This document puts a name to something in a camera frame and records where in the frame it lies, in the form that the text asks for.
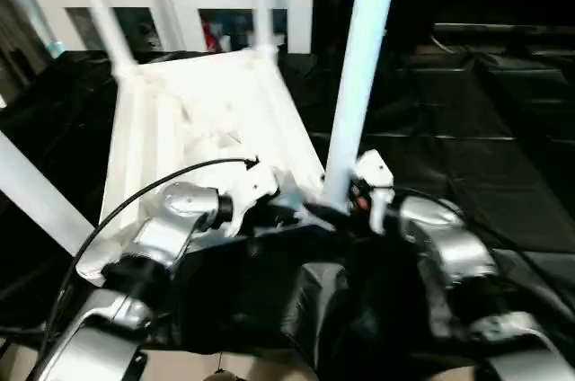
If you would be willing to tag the white plastic table top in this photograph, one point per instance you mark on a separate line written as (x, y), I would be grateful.
(202, 98)

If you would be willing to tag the white plastic table leg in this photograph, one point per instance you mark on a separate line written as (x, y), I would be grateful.
(31, 188)
(101, 17)
(262, 3)
(364, 62)

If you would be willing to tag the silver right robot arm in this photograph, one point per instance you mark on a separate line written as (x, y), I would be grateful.
(462, 246)

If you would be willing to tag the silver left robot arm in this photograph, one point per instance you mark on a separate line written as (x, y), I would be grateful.
(175, 215)

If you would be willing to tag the black plastic mat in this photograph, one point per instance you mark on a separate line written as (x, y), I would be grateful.
(494, 174)

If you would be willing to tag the long grey metal bar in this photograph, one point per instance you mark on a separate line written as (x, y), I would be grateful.
(494, 30)

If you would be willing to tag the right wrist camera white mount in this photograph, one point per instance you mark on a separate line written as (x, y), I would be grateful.
(373, 165)

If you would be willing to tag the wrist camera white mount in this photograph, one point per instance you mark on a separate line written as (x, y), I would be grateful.
(373, 165)
(251, 185)

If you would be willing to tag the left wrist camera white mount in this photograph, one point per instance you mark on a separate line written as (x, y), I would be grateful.
(251, 185)

